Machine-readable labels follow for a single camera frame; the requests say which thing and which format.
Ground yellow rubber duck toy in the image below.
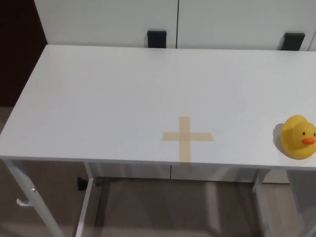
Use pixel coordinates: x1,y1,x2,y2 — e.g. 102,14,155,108
279,115,316,160

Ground white metal desk leg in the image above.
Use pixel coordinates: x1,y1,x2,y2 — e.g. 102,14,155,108
250,169,272,237
75,161,97,237
4,159,65,237

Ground white hook on desk leg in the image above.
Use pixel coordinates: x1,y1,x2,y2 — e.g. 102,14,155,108
16,197,32,207

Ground short beige tape strip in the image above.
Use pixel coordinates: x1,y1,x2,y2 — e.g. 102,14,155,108
161,131,216,143

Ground small black floor object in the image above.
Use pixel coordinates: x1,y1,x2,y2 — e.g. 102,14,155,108
77,176,88,192

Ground white cabinet door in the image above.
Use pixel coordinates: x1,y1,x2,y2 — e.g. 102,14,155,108
33,0,179,49
177,0,316,53

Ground dark brown panel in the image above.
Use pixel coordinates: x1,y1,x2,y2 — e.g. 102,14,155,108
0,0,48,107

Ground black cabinet handle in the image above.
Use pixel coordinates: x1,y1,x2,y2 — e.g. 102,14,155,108
147,30,167,48
283,32,306,51

